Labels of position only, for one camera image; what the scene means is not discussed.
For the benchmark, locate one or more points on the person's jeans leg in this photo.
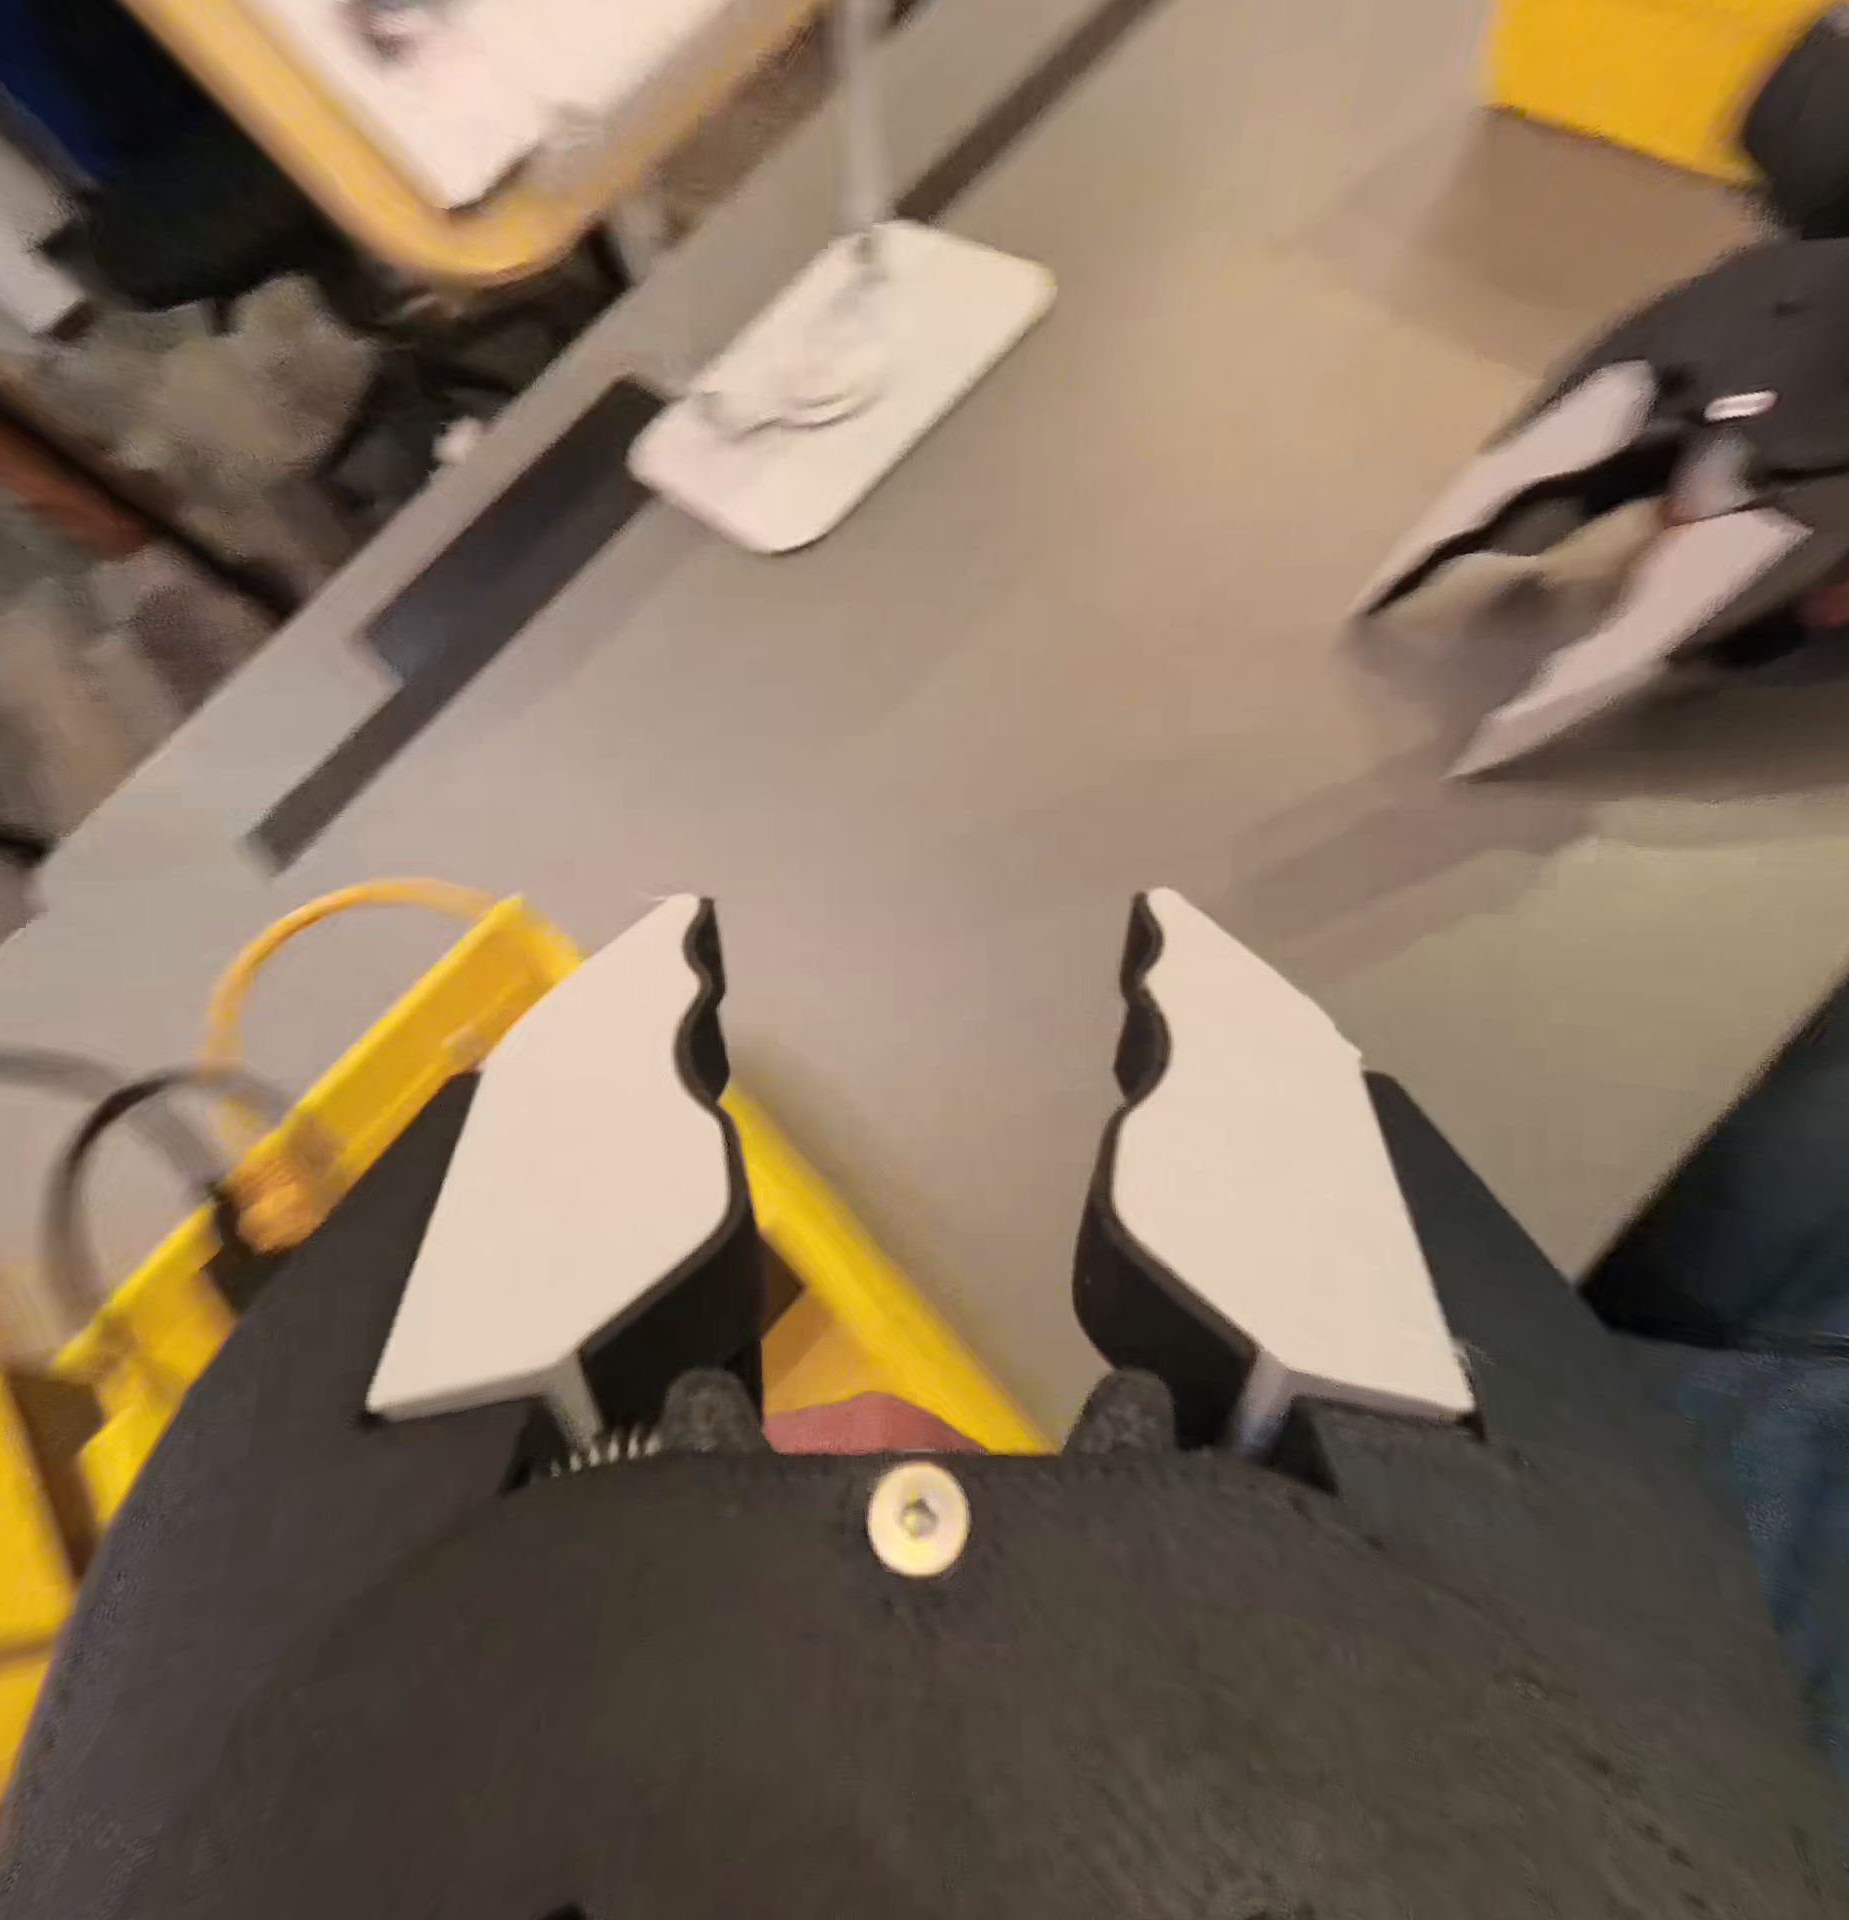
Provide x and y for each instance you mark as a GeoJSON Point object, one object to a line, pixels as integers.
{"type": "Point", "coordinates": [1809, 1349]}

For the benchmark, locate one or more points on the yellow divided plastic bin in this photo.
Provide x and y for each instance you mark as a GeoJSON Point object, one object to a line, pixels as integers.
{"type": "Point", "coordinates": [879, 1276]}

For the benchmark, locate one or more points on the wooden board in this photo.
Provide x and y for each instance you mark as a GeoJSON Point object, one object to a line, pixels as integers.
{"type": "Point", "coordinates": [414, 242]}

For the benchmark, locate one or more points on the white board stand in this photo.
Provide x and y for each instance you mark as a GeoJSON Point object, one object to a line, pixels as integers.
{"type": "Point", "coordinates": [892, 345]}

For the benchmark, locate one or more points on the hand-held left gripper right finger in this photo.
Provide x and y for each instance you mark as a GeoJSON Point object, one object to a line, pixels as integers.
{"type": "Point", "coordinates": [1269, 1200]}

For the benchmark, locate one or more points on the printed instruction sheet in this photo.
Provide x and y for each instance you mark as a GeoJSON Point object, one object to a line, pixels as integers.
{"type": "Point", "coordinates": [535, 92]}

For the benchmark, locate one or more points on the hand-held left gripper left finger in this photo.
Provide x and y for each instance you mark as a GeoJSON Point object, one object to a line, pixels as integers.
{"type": "Point", "coordinates": [577, 1200]}

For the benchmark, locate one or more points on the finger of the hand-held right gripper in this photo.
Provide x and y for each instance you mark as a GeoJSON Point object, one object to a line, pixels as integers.
{"type": "Point", "coordinates": [1674, 599]}
{"type": "Point", "coordinates": [1554, 442]}

